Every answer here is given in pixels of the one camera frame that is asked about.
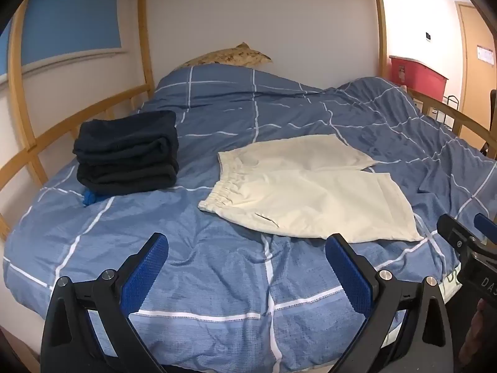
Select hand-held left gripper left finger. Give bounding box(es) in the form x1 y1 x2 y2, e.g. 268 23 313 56
41 232 169 373

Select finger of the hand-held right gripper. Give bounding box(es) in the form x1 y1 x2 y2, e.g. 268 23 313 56
437 214 472 259
474 213 497 242

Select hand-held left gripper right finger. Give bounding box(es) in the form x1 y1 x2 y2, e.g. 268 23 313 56
325 234 455 373

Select cream shorts pants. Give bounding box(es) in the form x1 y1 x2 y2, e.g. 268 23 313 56
198 133 425 243

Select black folded pants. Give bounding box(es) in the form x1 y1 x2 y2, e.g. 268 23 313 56
76 161 179 196

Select navy folded pants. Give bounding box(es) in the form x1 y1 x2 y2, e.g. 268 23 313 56
73 110 179 166

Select person's right hand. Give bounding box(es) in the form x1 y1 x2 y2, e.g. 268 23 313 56
464 299 497 373

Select blue checked duvet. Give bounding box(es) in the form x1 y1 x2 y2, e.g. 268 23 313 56
3 64 497 373

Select black chair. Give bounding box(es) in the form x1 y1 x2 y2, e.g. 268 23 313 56
481 89 497 160

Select wooden door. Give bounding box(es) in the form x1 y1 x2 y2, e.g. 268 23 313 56
456 2 497 133

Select red storage bin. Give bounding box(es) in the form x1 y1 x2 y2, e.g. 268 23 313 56
389 55 449 102

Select brown patterned pillow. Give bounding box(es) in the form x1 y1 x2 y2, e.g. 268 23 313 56
179 42 272 67

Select blue window blind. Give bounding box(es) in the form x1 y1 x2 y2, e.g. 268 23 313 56
19 0 123 67

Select black wire rack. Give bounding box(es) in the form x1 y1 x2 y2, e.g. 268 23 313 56
442 95 461 130

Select wooden bunk bed frame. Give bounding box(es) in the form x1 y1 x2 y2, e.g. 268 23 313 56
0 0 497 242

